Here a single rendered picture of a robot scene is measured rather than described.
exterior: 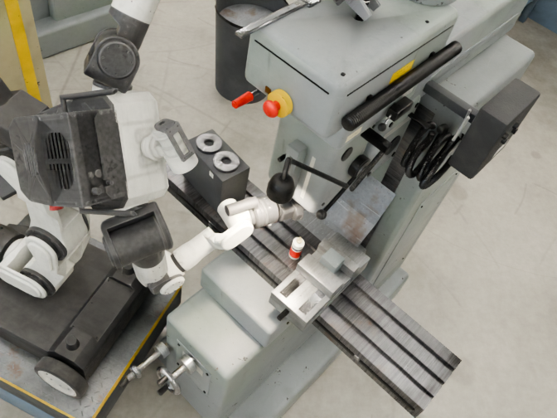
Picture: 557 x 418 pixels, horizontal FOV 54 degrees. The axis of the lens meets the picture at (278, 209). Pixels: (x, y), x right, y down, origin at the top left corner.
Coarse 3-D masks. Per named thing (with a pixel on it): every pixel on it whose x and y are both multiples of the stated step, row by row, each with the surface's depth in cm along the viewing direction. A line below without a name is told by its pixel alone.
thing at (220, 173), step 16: (192, 144) 191; (208, 144) 193; (224, 144) 194; (208, 160) 188; (224, 160) 189; (240, 160) 191; (192, 176) 200; (208, 176) 190; (224, 176) 185; (240, 176) 189; (208, 192) 196; (224, 192) 189; (240, 192) 198
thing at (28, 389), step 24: (96, 240) 248; (144, 312) 231; (168, 312) 243; (120, 336) 223; (144, 336) 225; (0, 360) 210; (24, 360) 211; (120, 360) 217; (0, 384) 217; (24, 384) 206; (96, 384) 210; (24, 408) 232; (48, 408) 210; (72, 408) 204; (96, 408) 205
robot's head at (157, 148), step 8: (152, 136) 127; (176, 136) 122; (152, 144) 126; (160, 144) 127; (168, 144) 122; (184, 144) 125; (152, 152) 126; (160, 152) 126; (168, 152) 124; (176, 152) 124; (184, 152) 124; (168, 160) 125; (176, 160) 124; (192, 160) 126; (176, 168) 126; (184, 168) 126; (192, 168) 127
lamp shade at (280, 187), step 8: (280, 176) 140; (288, 176) 141; (272, 184) 140; (280, 184) 139; (288, 184) 140; (272, 192) 141; (280, 192) 140; (288, 192) 141; (272, 200) 143; (280, 200) 142; (288, 200) 143
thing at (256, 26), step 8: (304, 0) 121; (312, 0) 121; (320, 0) 122; (288, 8) 118; (296, 8) 118; (272, 16) 115; (280, 16) 116; (256, 24) 112; (264, 24) 113; (240, 32) 110; (248, 32) 110
